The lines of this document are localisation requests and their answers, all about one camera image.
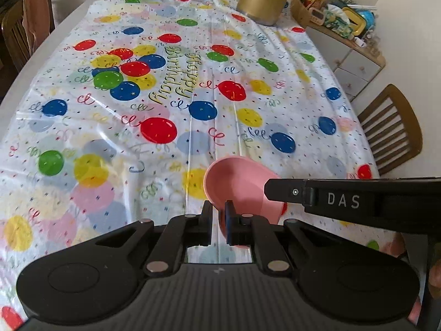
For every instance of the green patterned tissue box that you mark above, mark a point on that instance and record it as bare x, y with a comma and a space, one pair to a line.
337, 21

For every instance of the wooden chair with towel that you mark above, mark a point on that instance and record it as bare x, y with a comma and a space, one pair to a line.
14, 35

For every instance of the blue globe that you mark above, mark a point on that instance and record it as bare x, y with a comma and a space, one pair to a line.
368, 16

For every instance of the white drawer cabinet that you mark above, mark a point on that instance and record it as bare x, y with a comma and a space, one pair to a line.
354, 67

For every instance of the balloon pattern tablecloth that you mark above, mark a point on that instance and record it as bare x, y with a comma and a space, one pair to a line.
141, 97

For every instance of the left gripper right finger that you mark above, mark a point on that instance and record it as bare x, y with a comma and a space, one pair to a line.
256, 232

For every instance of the pink towel on chair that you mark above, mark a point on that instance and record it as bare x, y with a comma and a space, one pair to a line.
36, 21

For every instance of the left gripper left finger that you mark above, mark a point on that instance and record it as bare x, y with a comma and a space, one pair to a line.
170, 242

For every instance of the small pink heart bowl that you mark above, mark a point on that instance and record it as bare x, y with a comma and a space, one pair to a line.
242, 181

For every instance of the wooden chair right side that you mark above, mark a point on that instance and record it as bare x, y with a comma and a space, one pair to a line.
392, 129

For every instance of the small digital timer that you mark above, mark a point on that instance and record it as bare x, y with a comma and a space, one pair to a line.
317, 16

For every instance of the person's right hand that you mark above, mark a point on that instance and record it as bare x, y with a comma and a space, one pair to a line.
418, 296

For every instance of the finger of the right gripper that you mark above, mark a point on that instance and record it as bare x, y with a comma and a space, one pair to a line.
290, 190

